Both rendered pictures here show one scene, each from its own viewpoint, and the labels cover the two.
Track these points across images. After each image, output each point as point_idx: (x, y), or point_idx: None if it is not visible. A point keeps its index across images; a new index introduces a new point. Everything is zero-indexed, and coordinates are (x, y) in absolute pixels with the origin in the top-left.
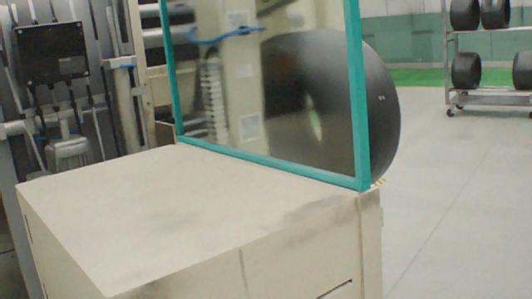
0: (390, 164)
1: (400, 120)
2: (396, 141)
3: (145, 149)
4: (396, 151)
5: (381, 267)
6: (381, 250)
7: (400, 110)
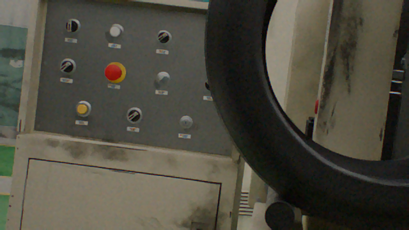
0: (225, 125)
1: (208, 24)
2: (206, 66)
3: (405, 60)
4: (213, 92)
5: (27, 35)
6: (29, 23)
7: (211, 2)
